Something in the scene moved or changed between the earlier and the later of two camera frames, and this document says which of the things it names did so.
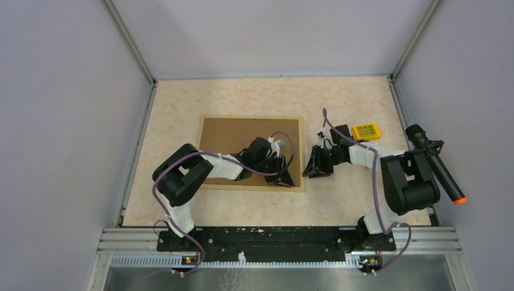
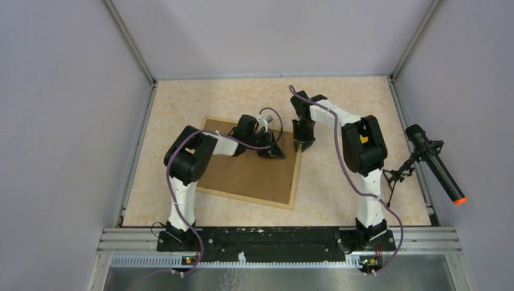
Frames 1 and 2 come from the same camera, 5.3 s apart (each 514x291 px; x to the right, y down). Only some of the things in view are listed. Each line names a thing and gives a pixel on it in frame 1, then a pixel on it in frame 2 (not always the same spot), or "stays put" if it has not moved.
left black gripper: (283, 179) -> (274, 151)
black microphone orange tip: (417, 136) stays put
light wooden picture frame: (254, 153) -> (290, 206)
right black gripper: (316, 168) -> (306, 142)
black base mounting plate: (276, 245) stays put
